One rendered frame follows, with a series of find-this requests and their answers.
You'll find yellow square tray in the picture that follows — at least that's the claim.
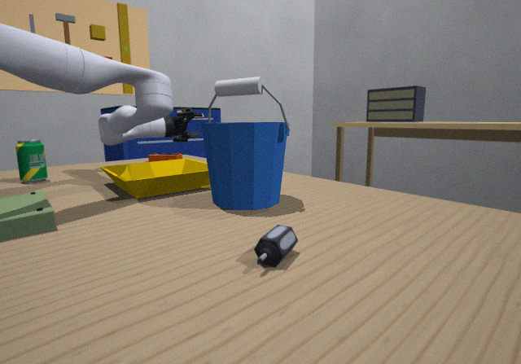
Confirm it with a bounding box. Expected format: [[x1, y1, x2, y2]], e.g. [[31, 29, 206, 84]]
[[100, 159, 210, 198]]

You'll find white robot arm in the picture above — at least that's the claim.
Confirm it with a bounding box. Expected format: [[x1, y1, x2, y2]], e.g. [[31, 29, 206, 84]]
[[0, 24, 173, 146]]

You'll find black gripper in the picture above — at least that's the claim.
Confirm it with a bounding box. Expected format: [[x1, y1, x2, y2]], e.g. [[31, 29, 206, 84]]
[[164, 108, 204, 142]]

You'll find orange digital multimeter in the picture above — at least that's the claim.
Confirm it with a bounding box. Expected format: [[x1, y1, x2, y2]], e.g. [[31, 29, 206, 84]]
[[149, 153, 182, 162]]

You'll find green drink can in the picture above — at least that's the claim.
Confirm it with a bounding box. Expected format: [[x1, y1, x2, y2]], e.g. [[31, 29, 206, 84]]
[[15, 139, 47, 183]]

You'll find blue bucket with wire handle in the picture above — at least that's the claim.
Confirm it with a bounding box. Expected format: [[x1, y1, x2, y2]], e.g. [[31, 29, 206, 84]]
[[201, 77, 290, 210]]

